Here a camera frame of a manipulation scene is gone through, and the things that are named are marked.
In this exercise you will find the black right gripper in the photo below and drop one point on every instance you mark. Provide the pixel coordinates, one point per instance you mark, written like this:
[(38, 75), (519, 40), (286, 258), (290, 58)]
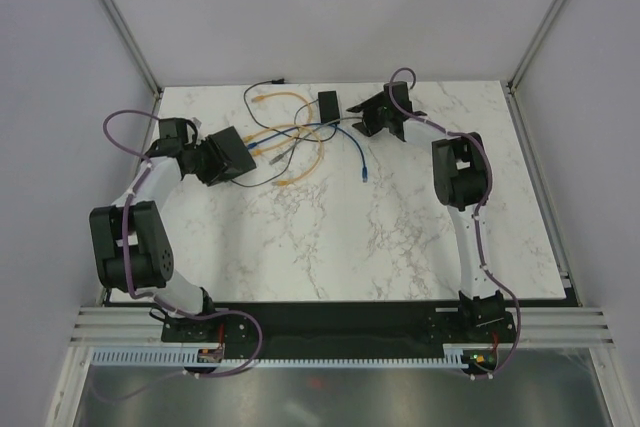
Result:
[(368, 128)]

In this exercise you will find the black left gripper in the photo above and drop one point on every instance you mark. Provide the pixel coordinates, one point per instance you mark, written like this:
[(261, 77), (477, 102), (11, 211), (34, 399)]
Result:
[(217, 163)]

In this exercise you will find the black network switch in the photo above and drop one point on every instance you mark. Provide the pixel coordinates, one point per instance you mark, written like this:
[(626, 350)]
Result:
[(226, 157)]

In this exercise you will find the yellow ethernet cable short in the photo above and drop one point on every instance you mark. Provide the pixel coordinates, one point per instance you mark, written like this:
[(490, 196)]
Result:
[(278, 112)]

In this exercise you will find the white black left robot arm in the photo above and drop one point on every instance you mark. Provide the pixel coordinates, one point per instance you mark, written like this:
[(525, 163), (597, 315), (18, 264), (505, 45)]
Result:
[(131, 247)]

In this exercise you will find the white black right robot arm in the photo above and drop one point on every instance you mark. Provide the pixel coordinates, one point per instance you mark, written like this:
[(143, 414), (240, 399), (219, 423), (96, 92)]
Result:
[(463, 180)]

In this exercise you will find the black power adapter box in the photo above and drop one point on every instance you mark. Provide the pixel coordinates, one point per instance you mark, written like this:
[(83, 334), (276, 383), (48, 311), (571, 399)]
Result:
[(328, 105)]

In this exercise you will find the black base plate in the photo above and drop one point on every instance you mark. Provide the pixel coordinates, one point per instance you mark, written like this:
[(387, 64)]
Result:
[(326, 327)]

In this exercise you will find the aluminium frame rail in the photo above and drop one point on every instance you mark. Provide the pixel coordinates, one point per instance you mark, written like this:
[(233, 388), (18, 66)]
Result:
[(548, 326)]

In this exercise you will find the white slotted cable duct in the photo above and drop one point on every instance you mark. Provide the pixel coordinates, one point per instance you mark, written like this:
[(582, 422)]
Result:
[(200, 356)]

